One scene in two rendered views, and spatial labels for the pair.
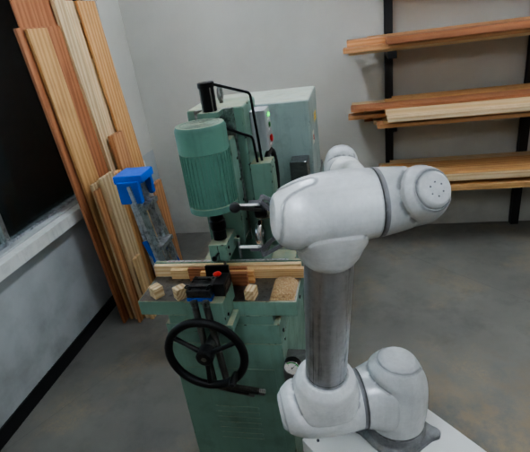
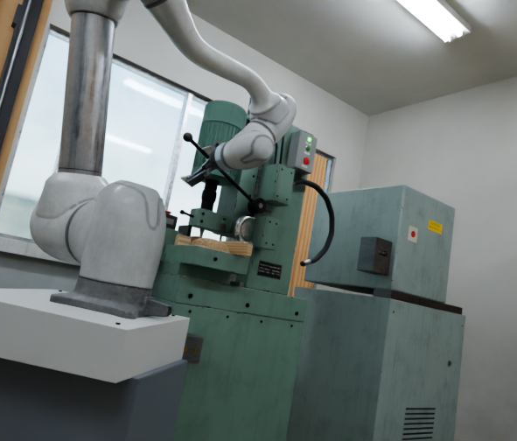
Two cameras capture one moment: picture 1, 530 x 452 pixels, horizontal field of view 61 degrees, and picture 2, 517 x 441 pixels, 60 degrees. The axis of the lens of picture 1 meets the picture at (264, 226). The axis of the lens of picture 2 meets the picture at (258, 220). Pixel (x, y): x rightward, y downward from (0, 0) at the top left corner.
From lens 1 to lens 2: 1.56 m
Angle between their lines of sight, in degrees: 53
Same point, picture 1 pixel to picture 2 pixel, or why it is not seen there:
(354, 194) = not seen: outside the picture
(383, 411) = (80, 216)
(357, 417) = (63, 216)
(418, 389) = (115, 199)
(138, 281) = not seen: hidden behind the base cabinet
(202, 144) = (210, 111)
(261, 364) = not seen: hidden behind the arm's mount
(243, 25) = (455, 199)
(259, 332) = (168, 283)
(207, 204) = (197, 161)
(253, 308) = (173, 253)
